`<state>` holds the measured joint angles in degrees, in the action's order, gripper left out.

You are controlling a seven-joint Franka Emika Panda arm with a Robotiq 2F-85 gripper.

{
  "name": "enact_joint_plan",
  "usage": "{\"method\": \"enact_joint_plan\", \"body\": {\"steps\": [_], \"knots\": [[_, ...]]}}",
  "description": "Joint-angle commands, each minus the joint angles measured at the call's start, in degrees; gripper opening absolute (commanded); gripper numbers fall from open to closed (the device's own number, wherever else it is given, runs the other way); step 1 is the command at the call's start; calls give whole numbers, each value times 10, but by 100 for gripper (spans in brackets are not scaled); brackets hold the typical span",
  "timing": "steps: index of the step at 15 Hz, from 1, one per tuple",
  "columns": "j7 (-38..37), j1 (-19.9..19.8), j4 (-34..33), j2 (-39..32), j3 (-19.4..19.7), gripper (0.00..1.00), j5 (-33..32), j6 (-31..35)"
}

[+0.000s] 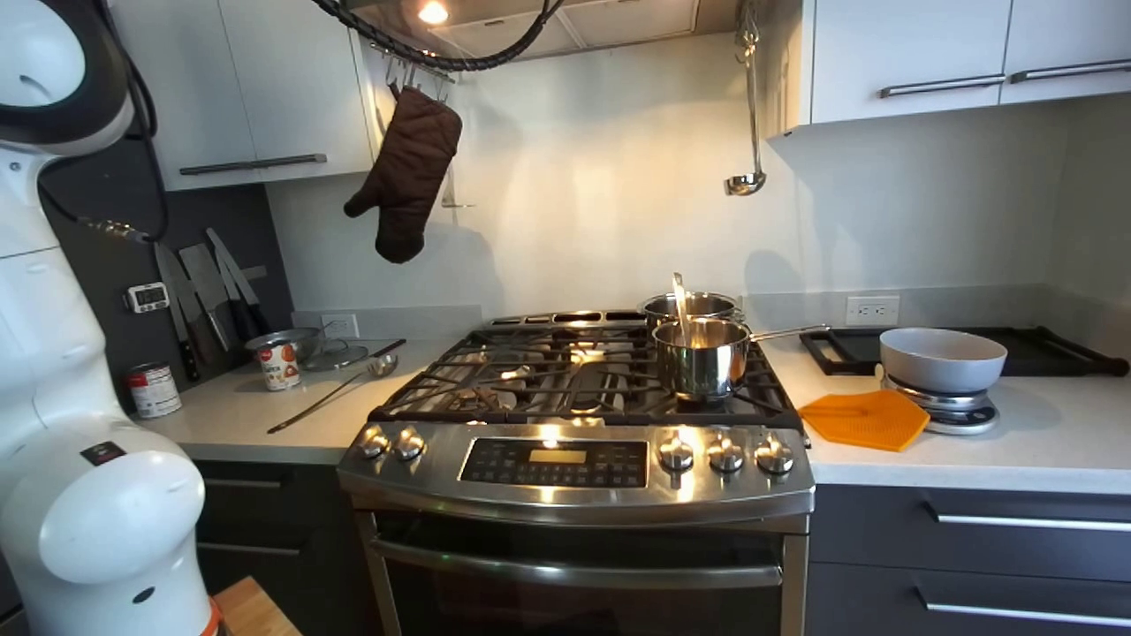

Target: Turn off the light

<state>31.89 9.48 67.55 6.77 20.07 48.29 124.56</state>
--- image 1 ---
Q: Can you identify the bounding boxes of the dark lower cabinet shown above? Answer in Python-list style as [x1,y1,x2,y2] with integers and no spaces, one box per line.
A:
[192,458,381,636]

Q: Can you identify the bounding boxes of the dark brown oven mitt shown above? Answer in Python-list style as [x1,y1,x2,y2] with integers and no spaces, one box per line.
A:
[338,86,467,268]

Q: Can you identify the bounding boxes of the metal spoon in saucepan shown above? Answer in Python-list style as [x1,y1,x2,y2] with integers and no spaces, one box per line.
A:
[666,268,695,346]

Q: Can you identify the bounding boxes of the silver oven door handle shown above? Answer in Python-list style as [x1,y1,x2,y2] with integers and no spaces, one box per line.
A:
[363,532,793,594]

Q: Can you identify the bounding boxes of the silver stove knob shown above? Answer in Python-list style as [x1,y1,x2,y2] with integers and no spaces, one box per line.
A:
[393,425,433,465]
[704,430,750,480]
[653,427,701,478]
[355,425,393,461]
[754,430,798,483]

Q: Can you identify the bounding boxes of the black oven control panel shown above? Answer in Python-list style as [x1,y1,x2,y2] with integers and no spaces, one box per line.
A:
[456,433,652,492]

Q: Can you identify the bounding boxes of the kitchen knife on wall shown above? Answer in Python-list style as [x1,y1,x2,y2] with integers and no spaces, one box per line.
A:
[203,223,272,346]
[148,240,212,380]
[178,240,244,361]

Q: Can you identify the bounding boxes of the hanging steel ladle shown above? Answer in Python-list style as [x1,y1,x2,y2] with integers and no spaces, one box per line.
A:
[722,26,775,200]

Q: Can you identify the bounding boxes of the grey bowl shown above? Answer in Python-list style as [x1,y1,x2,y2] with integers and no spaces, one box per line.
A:
[876,325,1011,397]

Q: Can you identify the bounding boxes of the dark drawer front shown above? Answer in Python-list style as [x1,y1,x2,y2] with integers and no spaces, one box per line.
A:
[807,558,1131,636]
[810,480,1131,586]

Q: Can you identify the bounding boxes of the wide white cabinet door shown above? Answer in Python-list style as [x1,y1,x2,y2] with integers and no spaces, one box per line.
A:
[807,0,1016,130]

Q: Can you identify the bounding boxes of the small white kitchen timer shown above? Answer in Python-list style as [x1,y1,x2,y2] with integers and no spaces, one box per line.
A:
[123,276,178,316]

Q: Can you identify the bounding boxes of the silver upper cabinet handle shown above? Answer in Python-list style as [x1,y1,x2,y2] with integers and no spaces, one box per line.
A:
[873,70,1008,102]
[1008,53,1131,89]
[178,149,331,180]

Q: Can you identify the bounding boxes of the stainless steel gas range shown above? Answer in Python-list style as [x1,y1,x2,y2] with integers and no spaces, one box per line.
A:
[337,306,819,636]

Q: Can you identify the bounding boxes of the long silver drawer handle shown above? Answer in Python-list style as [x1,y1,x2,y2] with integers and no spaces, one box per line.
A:
[915,590,1131,631]
[918,503,1131,538]

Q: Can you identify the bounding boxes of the black cast iron stove grates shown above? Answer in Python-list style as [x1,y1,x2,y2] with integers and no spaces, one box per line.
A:
[369,306,807,430]

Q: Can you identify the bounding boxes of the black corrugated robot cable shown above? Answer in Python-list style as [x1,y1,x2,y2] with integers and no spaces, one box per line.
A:
[32,0,568,247]

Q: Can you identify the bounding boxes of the white upper cabinet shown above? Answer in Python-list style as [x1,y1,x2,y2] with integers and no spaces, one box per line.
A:
[104,0,381,193]

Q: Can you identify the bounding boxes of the narrow white cabinet door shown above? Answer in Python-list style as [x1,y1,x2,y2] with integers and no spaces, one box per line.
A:
[1001,0,1131,109]

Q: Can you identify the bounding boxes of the silver kitchen scale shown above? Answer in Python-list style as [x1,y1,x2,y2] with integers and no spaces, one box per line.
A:
[885,369,1003,440]

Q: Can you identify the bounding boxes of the white wall outlet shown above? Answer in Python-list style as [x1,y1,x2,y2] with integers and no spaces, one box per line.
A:
[843,289,904,332]
[318,309,363,341]

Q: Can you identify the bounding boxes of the open tin can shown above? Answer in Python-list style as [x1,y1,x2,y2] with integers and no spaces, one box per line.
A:
[242,325,314,397]

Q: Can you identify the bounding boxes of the stainless steel saucepan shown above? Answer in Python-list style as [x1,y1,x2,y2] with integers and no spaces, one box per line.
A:
[647,314,755,408]

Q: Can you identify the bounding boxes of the long metal spoon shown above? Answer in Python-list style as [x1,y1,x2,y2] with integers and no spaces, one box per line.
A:
[263,346,408,440]

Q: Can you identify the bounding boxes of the red and white can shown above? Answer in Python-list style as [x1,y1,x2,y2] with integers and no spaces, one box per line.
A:
[123,361,189,425]

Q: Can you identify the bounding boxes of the clear glass dish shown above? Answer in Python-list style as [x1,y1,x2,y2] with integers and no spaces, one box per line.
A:
[298,332,381,375]

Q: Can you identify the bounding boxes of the black baking tray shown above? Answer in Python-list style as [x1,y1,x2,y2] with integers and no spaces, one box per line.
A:
[798,321,1131,380]

